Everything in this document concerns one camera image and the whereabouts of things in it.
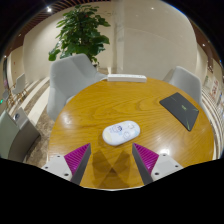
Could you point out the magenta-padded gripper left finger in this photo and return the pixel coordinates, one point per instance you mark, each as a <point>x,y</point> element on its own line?
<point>60,165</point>

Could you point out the grey upholstered armchair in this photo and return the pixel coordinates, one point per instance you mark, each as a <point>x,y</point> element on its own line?
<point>68,80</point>
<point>185,83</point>

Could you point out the large green potted plant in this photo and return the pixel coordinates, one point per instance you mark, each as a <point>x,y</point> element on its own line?
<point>80,33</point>

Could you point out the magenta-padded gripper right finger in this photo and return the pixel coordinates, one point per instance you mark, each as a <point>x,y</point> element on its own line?
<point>165,164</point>

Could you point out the black mouse pad green lines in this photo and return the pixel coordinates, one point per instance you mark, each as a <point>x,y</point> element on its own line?
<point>180,109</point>

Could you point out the small white chair wooden legs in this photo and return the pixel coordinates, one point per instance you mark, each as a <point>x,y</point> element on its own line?
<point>20,83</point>

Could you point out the white cartoon-print computer mouse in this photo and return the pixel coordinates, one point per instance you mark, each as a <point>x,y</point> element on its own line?
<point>120,133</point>

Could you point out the white power strip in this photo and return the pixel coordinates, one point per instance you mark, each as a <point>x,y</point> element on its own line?
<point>126,78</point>

